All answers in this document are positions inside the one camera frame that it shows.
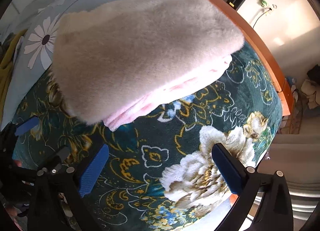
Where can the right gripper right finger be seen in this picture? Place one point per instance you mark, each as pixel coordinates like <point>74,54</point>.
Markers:
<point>275,209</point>

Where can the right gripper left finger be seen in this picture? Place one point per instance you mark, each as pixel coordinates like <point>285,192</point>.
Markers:
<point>73,182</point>

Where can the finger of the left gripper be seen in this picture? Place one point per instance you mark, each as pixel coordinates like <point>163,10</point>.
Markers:
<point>27,125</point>

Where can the beige fuzzy sweater yellow letters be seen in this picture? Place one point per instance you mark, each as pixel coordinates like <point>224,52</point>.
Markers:
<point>107,57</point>

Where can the mustard yellow garment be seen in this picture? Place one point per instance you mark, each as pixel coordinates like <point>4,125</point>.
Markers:
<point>7,63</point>

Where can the teal floral plush blanket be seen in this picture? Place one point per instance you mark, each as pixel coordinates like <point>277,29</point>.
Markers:
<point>159,173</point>

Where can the light blue floral quilt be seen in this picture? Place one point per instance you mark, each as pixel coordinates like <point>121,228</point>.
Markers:
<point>40,20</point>

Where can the pink folded towel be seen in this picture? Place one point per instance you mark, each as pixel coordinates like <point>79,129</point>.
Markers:
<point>186,85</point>

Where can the orange wooden bed frame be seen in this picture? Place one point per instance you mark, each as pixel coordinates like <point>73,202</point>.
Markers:
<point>277,77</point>

